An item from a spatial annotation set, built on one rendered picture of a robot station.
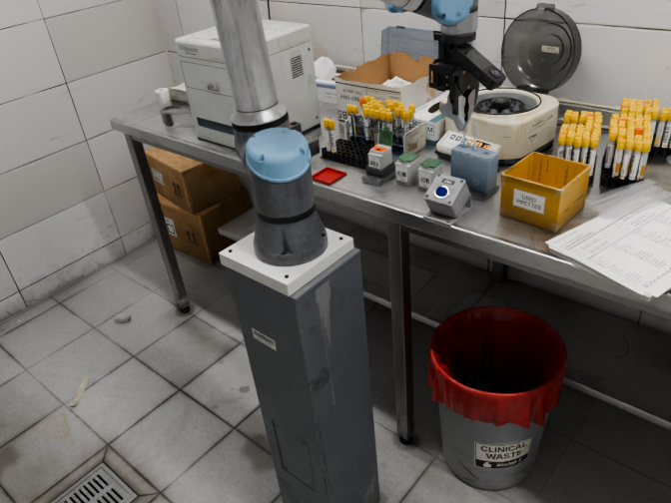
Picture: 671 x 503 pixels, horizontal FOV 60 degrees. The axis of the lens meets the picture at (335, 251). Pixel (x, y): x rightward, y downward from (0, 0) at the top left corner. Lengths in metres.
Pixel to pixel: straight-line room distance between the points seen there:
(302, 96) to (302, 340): 0.84
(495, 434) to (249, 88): 1.06
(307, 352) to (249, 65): 0.57
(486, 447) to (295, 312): 0.77
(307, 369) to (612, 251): 0.64
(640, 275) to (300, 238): 0.61
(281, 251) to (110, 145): 1.91
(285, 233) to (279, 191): 0.09
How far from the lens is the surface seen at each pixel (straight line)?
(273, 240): 1.12
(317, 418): 1.33
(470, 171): 1.37
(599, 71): 1.77
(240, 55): 1.14
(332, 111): 1.95
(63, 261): 2.99
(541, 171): 1.38
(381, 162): 1.44
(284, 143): 1.08
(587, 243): 1.22
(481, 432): 1.63
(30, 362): 2.66
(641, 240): 1.26
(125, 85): 2.95
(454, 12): 1.09
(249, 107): 1.17
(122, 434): 2.19
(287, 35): 1.70
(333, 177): 1.50
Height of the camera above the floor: 1.54
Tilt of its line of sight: 33 degrees down
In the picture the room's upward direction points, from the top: 6 degrees counter-clockwise
